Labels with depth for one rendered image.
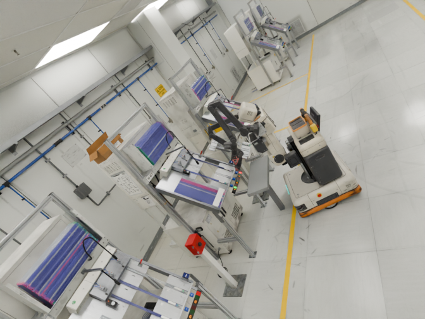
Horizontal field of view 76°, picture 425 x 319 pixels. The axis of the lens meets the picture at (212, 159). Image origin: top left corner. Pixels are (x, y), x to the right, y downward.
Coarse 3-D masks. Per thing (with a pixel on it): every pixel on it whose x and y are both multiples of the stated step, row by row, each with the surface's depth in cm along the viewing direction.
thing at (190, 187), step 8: (184, 176) 298; (184, 184) 289; (192, 184) 291; (200, 184) 293; (208, 184) 294; (176, 192) 281; (184, 192) 281; (192, 192) 283; (200, 192) 284; (208, 192) 286; (216, 192) 287; (224, 192) 289; (200, 200) 277; (208, 200) 278; (216, 200) 280
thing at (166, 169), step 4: (180, 144) 325; (176, 148) 319; (176, 152) 314; (172, 156) 308; (176, 156) 309; (168, 160) 303; (172, 160) 304; (164, 164) 298; (168, 164) 298; (172, 164) 301; (164, 168) 293; (168, 168) 294; (160, 172) 293; (164, 172) 290; (168, 172) 296; (160, 176) 297; (164, 176) 294
